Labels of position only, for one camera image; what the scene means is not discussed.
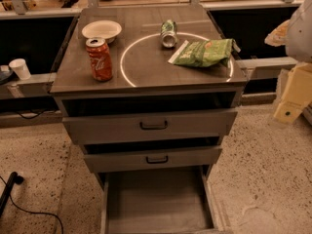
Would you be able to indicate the top drawer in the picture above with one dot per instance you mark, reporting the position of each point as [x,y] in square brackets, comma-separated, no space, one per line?
[125,127]

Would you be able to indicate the black middle drawer handle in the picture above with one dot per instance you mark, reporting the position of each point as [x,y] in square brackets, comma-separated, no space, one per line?
[160,160]

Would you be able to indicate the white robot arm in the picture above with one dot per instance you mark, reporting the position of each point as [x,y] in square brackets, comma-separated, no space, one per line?
[296,35]

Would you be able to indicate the white paper cup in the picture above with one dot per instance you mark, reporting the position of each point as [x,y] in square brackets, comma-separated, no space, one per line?
[19,66]

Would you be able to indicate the bottom drawer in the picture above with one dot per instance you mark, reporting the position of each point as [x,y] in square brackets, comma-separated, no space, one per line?
[161,201]

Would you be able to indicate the middle drawer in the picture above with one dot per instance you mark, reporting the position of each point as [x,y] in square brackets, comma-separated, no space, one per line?
[134,161]

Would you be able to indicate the grey drawer cabinet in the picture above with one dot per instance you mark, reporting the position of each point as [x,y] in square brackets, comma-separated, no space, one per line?
[144,82]

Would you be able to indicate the green soda can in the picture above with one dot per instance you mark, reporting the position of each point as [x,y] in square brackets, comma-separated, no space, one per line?
[169,33]

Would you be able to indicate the red coke can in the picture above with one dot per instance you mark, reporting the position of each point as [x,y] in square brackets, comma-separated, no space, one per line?
[100,59]

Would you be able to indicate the black drawer handle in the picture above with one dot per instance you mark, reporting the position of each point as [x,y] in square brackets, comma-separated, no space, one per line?
[153,127]
[160,160]

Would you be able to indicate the green chip bag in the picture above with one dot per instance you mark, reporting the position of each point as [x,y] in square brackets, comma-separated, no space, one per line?
[204,53]

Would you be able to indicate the white bowl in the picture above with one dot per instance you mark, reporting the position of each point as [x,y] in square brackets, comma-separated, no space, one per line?
[106,29]

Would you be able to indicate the drawer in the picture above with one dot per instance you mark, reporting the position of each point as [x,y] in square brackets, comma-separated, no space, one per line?
[125,127]
[134,161]
[161,201]

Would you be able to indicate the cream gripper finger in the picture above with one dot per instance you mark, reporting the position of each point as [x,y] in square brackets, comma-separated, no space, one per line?
[278,36]
[294,93]

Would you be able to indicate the black top drawer handle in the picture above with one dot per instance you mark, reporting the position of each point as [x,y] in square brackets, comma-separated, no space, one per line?
[153,127]

